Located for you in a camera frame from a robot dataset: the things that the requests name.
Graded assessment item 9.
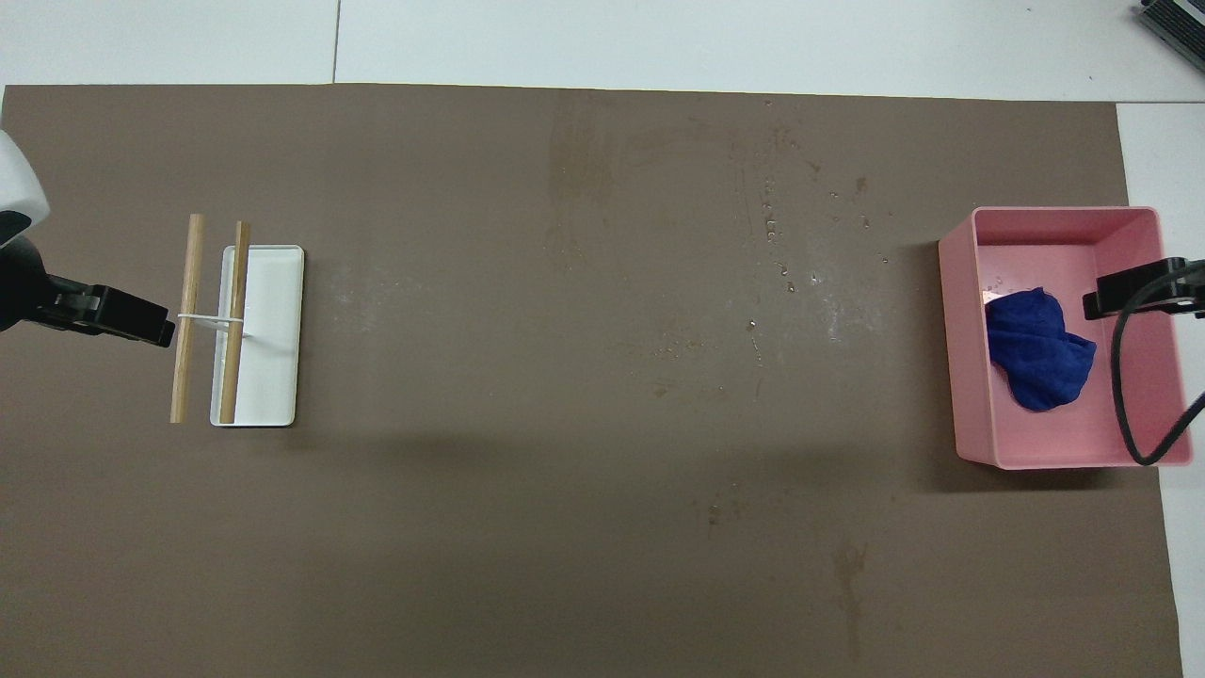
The blue towel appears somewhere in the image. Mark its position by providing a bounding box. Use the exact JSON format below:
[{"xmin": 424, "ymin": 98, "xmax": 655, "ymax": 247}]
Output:
[{"xmin": 985, "ymin": 287, "xmax": 1099, "ymax": 413}]

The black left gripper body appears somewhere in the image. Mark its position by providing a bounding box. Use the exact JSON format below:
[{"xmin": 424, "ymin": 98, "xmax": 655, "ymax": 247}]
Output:
[{"xmin": 0, "ymin": 235, "xmax": 53, "ymax": 332}]

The grey black device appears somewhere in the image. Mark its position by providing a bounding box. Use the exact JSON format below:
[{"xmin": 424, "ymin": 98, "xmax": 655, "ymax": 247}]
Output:
[{"xmin": 1137, "ymin": 0, "xmax": 1205, "ymax": 73}]

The white rack with wooden rods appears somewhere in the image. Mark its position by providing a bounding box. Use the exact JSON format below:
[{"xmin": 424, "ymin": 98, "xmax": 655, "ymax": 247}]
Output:
[{"xmin": 177, "ymin": 245, "xmax": 306, "ymax": 428}]

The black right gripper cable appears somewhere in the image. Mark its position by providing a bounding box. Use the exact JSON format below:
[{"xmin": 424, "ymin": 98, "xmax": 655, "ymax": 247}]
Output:
[{"xmin": 1111, "ymin": 268, "xmax": 1205, "ymax": 467}]

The pink plastic bin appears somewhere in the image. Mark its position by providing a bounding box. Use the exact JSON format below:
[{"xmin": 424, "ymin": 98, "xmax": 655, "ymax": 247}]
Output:
[{"xmin": 938, "ymin": 206, "xmax": 1195, "ymax": 470}]

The brown table mat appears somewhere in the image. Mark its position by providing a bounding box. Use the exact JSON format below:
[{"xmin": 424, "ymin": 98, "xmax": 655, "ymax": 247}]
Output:
[{"xmin": 0, "ymin": 83, "xmax": 1185, "ymax": 678}]

